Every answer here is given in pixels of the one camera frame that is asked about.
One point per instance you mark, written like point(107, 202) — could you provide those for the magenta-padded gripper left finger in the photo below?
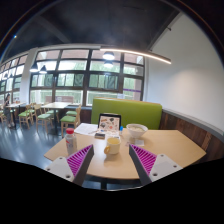
point(78, 161)

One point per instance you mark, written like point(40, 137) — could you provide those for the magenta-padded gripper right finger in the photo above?
point(146, 158)

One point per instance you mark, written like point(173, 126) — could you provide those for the red-capped clear drink bottle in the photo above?
point(70, 143)

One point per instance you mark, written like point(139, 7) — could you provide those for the white paper napkin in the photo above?
point(138, 142)

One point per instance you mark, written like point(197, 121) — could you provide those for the white ceramic bowl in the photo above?
point(136, 130)

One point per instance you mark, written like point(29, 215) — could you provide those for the small blue-capped white bottle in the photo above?
point(121, 130)

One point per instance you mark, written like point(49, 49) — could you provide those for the wooden chairs with green seats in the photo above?
point(68, 119)

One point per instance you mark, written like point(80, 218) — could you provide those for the green upholstered bench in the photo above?
point(133, 111)

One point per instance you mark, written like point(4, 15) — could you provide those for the black tablet with stickers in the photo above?
point(109, 122)

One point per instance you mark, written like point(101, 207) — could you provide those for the square wooden dining table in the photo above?
point(55, 105)

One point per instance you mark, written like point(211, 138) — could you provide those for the wooden table by windows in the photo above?
point(16, 105)

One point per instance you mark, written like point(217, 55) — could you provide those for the person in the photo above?
point(7, 110)

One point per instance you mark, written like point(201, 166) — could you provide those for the long curved linear light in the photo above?
point(140, 53)

